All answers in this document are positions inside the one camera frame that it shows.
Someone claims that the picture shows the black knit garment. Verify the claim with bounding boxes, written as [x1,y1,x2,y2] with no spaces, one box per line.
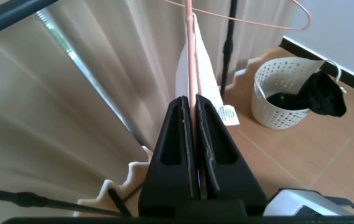
[297,70,348,118]

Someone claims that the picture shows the white printed t-shirt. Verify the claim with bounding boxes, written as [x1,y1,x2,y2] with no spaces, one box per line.
[175,12,240,127]

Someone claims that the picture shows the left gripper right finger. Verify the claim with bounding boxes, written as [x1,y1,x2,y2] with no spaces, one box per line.
[195,94,267,216]

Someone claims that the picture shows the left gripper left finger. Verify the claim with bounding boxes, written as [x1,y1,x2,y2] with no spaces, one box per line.
[138,95,201,218]

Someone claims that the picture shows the black clothes rack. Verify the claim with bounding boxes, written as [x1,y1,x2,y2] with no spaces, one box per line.
[0,0,238,218]

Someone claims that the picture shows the beige curtain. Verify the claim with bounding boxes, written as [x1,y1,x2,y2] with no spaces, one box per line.
[0,0,299,218]

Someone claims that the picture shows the pink clothes hanger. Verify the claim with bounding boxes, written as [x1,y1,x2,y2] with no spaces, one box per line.
[161,0,312,32]
[184,0,203,175]

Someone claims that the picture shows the white laundry basket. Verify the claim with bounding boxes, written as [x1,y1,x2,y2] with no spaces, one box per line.
[251,57,348,131]

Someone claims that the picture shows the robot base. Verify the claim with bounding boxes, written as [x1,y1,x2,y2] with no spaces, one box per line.
[263,188,354,217]

